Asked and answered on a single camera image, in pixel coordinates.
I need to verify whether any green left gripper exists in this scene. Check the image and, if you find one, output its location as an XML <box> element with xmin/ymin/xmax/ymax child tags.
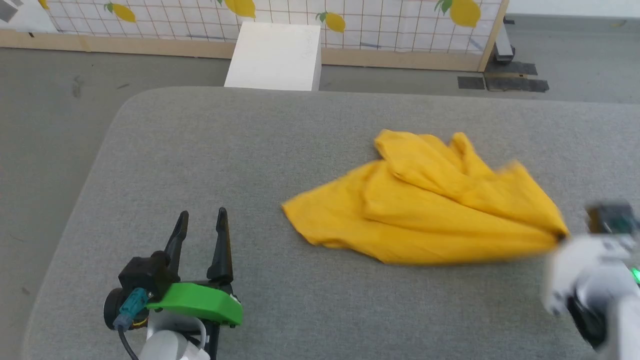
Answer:
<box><xmin>146</xmin><ymin>207</ymin><xmax>245</xmax><ymax>329</ymax></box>

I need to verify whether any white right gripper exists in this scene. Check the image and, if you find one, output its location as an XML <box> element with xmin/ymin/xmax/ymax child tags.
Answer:
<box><xmin>542</xmin><ymin>230</ymin><xmax>630</xmax><ymax>317</ymax></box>

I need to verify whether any yellow t-shirt garment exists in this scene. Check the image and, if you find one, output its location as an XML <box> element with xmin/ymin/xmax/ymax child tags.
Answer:
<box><xmin>281</xmin><ymin>129</ymin><xmax>570</xmax><ymax>265</ymax></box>

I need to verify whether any long black floor mat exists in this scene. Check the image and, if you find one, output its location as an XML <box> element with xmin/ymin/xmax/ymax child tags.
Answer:
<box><xmin>483</xmin><ymin>74</ymin><xmax>550</xmax><ymax>94</ymax></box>

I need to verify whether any dark grey floor mat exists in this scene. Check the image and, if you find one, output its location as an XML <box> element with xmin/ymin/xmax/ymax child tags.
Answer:
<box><xmin>487</xmin><ymin>60</ymin><xmax>539</xmax><ymax>77</ymax></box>

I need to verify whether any small black floor mat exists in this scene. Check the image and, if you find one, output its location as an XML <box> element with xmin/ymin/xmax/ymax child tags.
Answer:
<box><xmin>457</xmin><ymin>75</ymin><xmax>486</xmax><ymax>91</ymax></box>

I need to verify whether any grey metal stand foot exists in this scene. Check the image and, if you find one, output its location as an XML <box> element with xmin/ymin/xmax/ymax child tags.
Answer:
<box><xmin>493</xmin><ymin>16</ymin><xmax>517</xmax><ymax>64</ymax></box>

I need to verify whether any white rectangular box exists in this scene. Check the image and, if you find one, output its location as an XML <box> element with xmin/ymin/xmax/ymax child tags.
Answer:
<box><xmin>223</xmin><ymin>21</ymin><xmax>322</xmax><ymax>93</ymax></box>

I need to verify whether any lemon print grid sheet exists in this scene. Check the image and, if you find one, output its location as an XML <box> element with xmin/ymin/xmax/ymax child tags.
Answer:
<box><xmin>37</xmin><ymin>0</ymin><xmax>504</xmax><ymax>56</ymax></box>

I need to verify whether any white board with grey shapes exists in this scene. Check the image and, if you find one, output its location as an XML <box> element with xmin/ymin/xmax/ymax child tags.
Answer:
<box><xmin>0</xmin><ymin>0</ymin><xmax>59</xmax><ymax>34</ymax></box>

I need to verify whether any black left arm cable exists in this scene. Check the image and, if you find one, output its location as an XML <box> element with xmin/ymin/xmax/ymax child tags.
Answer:
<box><xmin>116</xmin><ymin>324</ymin><xmax>142</xmax><ymax>360</ymax></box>

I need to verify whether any lemon pattern partition wall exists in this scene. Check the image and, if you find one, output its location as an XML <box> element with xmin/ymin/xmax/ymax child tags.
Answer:
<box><xmin>0</xmin><ymin>0</ymin><xmax>511</xmax><ymax>73</ymax></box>

